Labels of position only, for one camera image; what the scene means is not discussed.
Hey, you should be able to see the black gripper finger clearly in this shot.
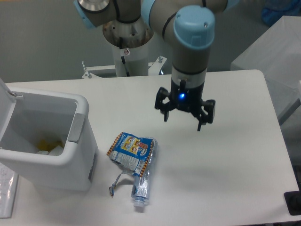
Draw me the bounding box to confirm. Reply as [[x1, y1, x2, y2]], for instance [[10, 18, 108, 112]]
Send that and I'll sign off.
[[191, 99, 216, 131], [154, 87, 172, 122]]

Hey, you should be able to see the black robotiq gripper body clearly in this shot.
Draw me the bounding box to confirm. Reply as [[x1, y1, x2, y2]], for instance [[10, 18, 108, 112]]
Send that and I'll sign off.
[[169, 81, 204, 112]]

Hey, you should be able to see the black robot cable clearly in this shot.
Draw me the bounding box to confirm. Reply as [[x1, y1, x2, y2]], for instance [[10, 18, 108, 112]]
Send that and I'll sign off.
[[119, 37, 131, 77]]

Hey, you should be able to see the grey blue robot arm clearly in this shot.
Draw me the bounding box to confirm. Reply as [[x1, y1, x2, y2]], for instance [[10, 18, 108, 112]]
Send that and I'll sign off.
[[74, 0, 237, 126]]

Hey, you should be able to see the yellow white trash in can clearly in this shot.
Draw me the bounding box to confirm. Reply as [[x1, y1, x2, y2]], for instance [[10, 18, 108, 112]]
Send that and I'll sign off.
[[36, 138, 65, 156]]

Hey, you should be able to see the white plastic trash can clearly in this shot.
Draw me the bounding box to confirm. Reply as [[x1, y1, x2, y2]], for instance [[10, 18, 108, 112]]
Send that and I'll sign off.
[[0, 82, 98, 191]]

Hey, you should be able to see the black device at table edge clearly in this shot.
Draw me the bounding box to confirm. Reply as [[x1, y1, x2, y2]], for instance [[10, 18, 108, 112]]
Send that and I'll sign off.
[[284, 191, 301, 216]]

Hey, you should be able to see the white covered side table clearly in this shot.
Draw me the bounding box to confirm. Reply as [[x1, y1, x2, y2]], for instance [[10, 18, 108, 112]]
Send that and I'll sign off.
[[230, 16, 301, 124]]

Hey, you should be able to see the white paper sheet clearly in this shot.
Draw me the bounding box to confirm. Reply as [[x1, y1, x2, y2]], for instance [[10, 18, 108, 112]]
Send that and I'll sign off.
[[0, 163, 19, 219]]

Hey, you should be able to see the crushed clear plastic bottle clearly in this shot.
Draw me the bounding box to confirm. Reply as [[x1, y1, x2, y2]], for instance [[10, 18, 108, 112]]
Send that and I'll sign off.
[[131, 137, 158, 212]]

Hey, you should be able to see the blue snack wrapper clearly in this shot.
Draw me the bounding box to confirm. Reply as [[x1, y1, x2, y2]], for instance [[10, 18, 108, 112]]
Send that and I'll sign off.
[[107, 132, 153, 196]]

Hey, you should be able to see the blue bag in background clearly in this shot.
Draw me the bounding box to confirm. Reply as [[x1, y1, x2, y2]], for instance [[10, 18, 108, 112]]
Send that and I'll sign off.
[[261, 0, 301, 27]]

